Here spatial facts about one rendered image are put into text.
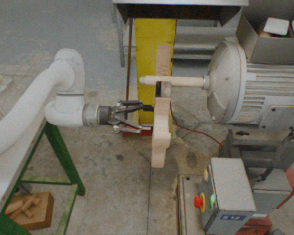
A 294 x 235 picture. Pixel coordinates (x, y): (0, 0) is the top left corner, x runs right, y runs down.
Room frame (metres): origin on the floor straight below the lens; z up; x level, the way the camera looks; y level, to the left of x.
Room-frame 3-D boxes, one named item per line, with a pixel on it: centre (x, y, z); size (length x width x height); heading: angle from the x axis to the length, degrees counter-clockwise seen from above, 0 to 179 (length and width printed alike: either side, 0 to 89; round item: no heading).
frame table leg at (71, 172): (0.77, 0.52, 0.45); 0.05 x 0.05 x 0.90; 87
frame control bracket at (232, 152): (0.37, -0.31, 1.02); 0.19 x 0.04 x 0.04; 177
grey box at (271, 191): (0.39, -0.46, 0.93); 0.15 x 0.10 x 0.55; 87
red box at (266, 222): (0.38, -0.46, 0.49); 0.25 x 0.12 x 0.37; 87
